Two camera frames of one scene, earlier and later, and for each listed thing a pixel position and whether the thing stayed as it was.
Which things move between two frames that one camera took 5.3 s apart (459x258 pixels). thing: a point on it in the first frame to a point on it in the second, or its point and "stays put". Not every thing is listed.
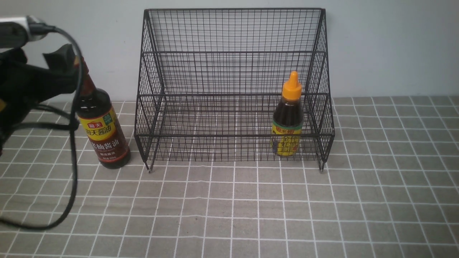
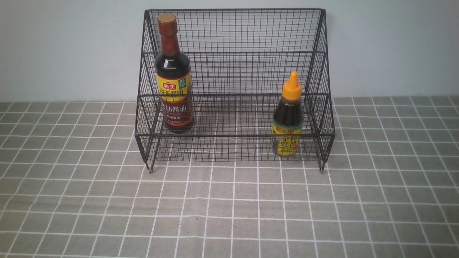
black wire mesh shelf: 209,80 stays put
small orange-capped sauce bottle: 288,121 stays put
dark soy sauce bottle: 99,119 to 174,80
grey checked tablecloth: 389,189 stays put
